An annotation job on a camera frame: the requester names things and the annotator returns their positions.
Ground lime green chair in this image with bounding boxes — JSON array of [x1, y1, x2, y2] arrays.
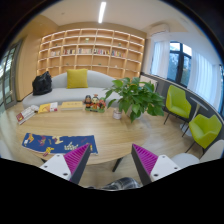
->
[[187, 114, 222, 151], [165, 85, 191, 122]]

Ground yellow book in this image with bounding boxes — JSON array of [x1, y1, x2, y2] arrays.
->
[[61, 101, 83, 110]]

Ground white chair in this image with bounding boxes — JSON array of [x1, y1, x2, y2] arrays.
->
[[171, 139, 224, 168]]

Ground lime green chair far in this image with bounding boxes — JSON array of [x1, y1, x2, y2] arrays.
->
[[165, 85, 191, 122]]

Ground green potted plant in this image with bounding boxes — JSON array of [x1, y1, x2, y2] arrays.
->
[[105, 77, 164, 121]]

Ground black bag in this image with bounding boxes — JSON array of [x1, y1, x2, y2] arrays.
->
[[32, 71, 52, 95]]

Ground window with dark frame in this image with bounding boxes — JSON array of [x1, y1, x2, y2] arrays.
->
[[167, 41, 192, 87]]

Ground glass door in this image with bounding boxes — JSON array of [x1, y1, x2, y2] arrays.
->
[[0, 41, 22, 109]]

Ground yellow and red booklet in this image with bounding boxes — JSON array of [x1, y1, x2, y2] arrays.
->
[[39, 102, 58, 113]]

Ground grey sofa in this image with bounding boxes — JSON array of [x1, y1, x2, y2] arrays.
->
[[22, 70, 114, 108]]

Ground yellow cushion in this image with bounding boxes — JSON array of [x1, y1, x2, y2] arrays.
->
[[67, 69, 88, 89]]

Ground air conditioner unit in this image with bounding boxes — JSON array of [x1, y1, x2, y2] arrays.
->
[[149, 24, 169, 36]]

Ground white curtain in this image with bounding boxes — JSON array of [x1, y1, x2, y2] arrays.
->
[[187, 51, 221, 110], [151, 41, 170, 79]]

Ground ceiling light strip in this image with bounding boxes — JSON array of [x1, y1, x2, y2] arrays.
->
[[98, 2, 107, 23]]

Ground wooden bookshelf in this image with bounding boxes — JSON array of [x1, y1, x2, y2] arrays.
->
[[37, 28, 145, 79]]

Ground white curtain left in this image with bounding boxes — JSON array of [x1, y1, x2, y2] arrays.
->
[[151, 41, 170, 79]]

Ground colourful doll figurines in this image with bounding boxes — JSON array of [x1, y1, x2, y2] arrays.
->
[[83, 94, 106, 113]]

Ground blue patterned towel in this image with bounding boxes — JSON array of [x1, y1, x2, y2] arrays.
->
[[22, 133, 98, 155]]

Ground white curtain right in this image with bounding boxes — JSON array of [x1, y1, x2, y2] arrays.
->
[[187, 51, 221, 110]]

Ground small white cup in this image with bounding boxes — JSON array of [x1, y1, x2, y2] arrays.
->
[[113, 108, 122, 120]]

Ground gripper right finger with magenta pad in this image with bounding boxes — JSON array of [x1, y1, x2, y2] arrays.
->
[[131, 144, 180, 185]]

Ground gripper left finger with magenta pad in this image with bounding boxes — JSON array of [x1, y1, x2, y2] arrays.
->
[[41, 144, 91, 184]]

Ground lime green chair near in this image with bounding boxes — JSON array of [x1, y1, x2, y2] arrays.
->
[[187, 114, 222, 151]]

